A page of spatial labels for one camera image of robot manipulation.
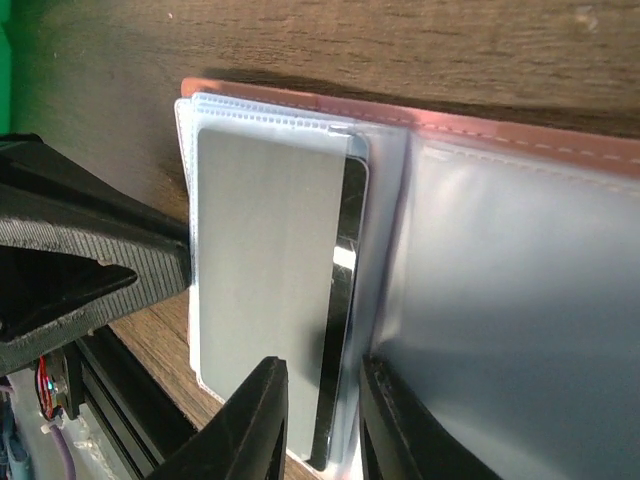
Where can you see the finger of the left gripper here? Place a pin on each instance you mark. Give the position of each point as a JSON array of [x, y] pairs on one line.
[[31, 165], [58, 282]]

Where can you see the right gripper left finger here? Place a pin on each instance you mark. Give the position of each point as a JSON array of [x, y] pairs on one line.
[[246, 439]]

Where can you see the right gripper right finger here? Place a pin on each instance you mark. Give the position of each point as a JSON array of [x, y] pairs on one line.
[[400, 438]]

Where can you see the grey black card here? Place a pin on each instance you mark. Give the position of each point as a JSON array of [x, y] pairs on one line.
[[276, 250]]

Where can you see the green plastic bin middle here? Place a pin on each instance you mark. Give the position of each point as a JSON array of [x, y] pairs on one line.
[[5, 81]]

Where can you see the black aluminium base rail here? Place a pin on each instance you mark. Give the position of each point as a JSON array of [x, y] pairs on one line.
[[139, 419]]

